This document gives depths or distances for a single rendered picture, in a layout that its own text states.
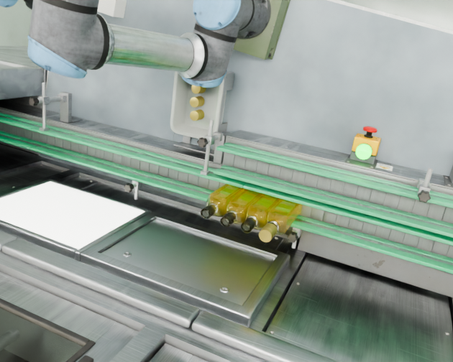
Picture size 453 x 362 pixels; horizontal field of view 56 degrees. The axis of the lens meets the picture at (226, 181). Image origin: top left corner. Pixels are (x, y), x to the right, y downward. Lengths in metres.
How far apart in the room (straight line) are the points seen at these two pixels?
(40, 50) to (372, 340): 0.94
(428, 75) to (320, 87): 0.30
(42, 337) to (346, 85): 1.03
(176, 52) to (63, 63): 0.29
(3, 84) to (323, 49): 1.13
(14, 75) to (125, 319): 1.11
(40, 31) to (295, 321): 0.82
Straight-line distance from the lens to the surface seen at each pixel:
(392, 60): 1.34
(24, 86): 1.85
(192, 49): 1.12
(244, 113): 1.44
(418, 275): 1.35
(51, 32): 0.90
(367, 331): 1.12
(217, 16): 1.13
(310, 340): 1.03
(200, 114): 1.45
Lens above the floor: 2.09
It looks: 62 degrees down
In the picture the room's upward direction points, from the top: 123 degrees counter-clockwise
